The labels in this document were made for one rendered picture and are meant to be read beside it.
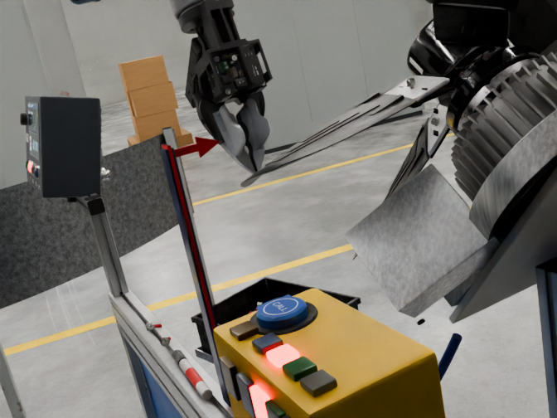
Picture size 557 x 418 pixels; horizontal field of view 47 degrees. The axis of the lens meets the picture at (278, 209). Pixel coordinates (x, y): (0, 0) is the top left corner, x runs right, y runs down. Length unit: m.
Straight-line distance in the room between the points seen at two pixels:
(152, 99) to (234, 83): 7.96
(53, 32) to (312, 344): 4.54
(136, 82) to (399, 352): 8.35
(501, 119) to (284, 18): 6.21
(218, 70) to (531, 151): 0.37
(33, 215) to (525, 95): 1.92
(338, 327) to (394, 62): 6.96
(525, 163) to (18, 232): 1.95
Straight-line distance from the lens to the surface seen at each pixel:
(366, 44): 7.26
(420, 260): 0.82
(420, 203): 0.84
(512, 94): 0.79
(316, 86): 7.03
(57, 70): 4.91
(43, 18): 4.92
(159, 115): 8.77
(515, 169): 0.73
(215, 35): 0.79
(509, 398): 2.29
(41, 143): 1.26
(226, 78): 0.78
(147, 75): 8.73
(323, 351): 0.45
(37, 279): 2.45
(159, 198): 2.75
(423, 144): 0.98
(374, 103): 0.86
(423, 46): 0.91
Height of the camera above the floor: 1.29
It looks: 16 degrees down
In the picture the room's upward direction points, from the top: 12 degrees counter-clockwise
